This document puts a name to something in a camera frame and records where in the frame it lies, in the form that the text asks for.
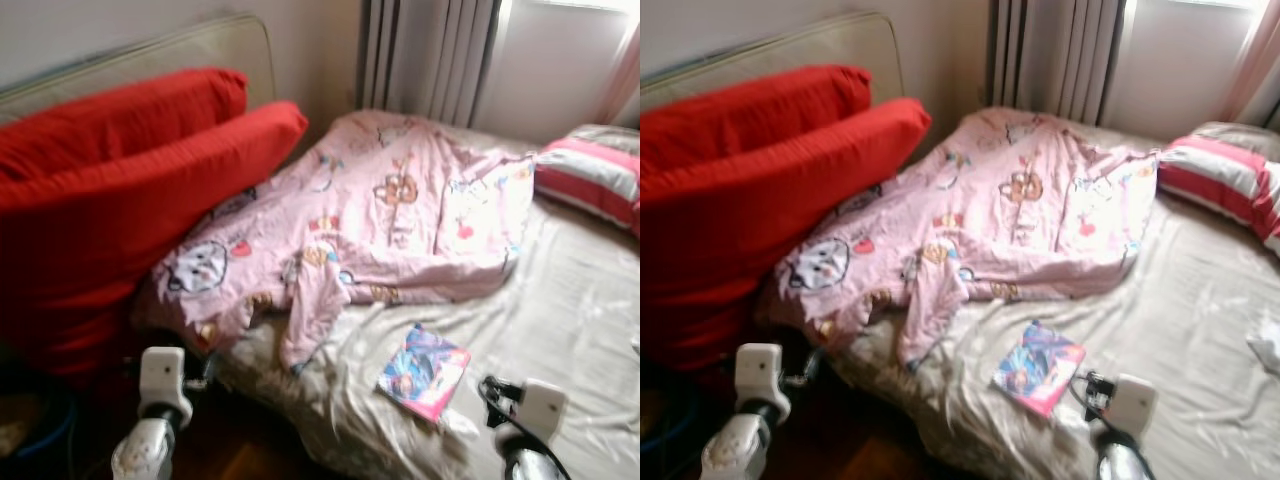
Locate colourful picture book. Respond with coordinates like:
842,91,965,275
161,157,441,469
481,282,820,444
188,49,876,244
992,320,1087,418
376,323,472,424

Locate beige leaf pattern bed sheet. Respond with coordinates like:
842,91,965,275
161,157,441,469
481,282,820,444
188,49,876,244
215,125,641,480
835,120,1280,480

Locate red pillow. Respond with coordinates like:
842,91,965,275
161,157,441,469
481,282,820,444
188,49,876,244
0,67,249,183
640,65,873,176
640,97,933,376
0,100,310,379

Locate black round waste bin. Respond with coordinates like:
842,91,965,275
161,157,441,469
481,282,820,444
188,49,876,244
640,385,701,476
0,385,86,471

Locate pink cartoon print blanket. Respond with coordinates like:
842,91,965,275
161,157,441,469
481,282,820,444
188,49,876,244
130,110,538,376
757,107,1161,371

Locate striped bolster pillow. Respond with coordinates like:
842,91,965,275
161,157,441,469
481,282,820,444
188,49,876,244
533,137,641,231
1158,135,1280,256

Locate beige pillow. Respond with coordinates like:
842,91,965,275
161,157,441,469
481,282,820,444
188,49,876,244
565,123,641,153
1190,120,1280,161

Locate bright window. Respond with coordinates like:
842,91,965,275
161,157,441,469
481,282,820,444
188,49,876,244
1100,0,1271,141
478,0,626,143

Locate pink sheer curtain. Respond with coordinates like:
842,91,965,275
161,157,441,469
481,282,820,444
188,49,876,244
1215,5,1280,126
597,20,641,126

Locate grey pleated curtain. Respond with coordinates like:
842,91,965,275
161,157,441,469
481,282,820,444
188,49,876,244
985,0,1126,126
358,0,501,126

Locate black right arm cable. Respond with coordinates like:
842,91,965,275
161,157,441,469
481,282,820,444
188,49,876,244
1070,385,1156,480
478,385,571,480

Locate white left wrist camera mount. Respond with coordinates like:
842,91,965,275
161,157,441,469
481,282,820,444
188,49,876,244
735,343,783,421
138,346,187,421

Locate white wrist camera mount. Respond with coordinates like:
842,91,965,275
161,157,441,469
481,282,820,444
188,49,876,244
1105,373,1159,438
515,378,569,446
138,346,187,421
735,343,783,421

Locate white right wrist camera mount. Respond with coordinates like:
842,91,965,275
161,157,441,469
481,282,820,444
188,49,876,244
515,378,569,446
1105,373,1159,438

